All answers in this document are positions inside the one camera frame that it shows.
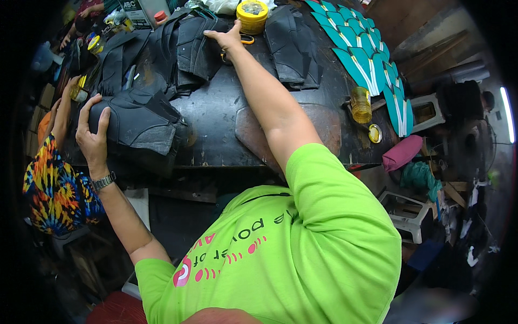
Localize person's left hand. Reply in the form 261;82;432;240
76;94;112;179

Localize person's right hand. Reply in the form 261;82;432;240
203;20;244;53

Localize stack of black shoe uppers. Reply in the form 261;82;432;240
87;87;190;163

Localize yellow glue tub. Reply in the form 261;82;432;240
236;0;269;36

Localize white plastic bag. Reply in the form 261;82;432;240
202;0;277;16

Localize silver wrist watch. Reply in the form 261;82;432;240
91;171;117;192

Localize small amber glue jar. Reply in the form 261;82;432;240
69;75;90;103

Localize stack of cardboard boxes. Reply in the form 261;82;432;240
26;83;56;158

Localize heap of black leather pieces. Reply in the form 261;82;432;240
92;7;232;100

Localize pile of black cut panels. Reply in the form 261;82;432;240
265;5;324;91

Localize brown work pad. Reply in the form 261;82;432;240
235;103;342;173

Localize white labelled tin can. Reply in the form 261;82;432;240
117;0;171;30

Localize yellow lidded glass jar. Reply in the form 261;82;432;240
87;34;107;56

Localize blue plastic jug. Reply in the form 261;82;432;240
31;40;65;73

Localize row of teal shoe pieces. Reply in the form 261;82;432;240
305;0;414;138

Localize amber glass jar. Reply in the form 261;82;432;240
350;86;373;124

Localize red stool seat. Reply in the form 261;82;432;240
85;291;149;324

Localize pink cloth bundle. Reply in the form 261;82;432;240
382;135;424;173

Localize person's body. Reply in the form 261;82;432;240
135;130;402;324

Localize teal cloth bundle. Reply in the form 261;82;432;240
399;161;444;203

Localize fluorescent tube light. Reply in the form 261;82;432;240
499;86;516;144

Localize orange handled scissors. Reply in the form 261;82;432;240
220;34;255;66

